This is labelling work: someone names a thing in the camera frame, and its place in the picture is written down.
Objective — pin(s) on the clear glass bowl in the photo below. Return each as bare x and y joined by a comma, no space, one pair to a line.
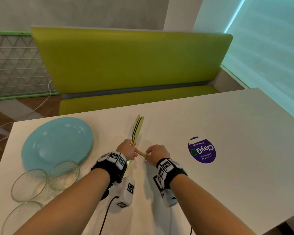
63,176
29,184
17,217

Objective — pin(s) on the person's left forearm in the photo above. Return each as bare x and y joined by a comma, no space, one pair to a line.
63,205

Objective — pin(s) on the green bench seat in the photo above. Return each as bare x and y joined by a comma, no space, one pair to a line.
137,97

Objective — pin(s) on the light blue plate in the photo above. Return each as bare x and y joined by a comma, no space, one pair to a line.
56,141
87,156
90,150

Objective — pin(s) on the person's left thumb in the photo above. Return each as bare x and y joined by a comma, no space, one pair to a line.
135,152

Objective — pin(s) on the round purple sticker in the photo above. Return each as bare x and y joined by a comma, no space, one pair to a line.
202,150

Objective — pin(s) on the gold cutlery piece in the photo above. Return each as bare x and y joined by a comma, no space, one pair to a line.
142,153

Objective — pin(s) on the person's right fingers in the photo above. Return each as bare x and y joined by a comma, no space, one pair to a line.
148,152

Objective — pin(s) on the black right wrist band with markers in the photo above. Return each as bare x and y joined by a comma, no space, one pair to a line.
169,170

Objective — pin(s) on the black wrist band with markers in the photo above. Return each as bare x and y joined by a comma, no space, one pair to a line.
111,163
169,170

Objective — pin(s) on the person's right hand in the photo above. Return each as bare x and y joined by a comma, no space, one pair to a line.
159,152

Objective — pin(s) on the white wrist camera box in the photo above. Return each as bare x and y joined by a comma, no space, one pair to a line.
127,192
168,199

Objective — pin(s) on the green bench backrest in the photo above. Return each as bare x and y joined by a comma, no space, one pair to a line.
127,58

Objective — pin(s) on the person's left hand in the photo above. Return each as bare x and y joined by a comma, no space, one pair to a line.
125,149

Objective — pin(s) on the pale window blind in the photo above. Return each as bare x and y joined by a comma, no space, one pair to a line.
264,44

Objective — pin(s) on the person's right forearm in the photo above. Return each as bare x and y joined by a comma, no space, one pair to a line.
205,208

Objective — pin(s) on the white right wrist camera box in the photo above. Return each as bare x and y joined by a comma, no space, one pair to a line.
168,199

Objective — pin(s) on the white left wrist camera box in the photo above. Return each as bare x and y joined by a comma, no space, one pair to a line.
127,192

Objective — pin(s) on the gold table knife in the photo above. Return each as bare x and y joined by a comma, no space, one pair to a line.
136,126
140,127

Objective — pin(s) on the black left wrist band with markers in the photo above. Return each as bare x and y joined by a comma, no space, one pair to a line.
111,163

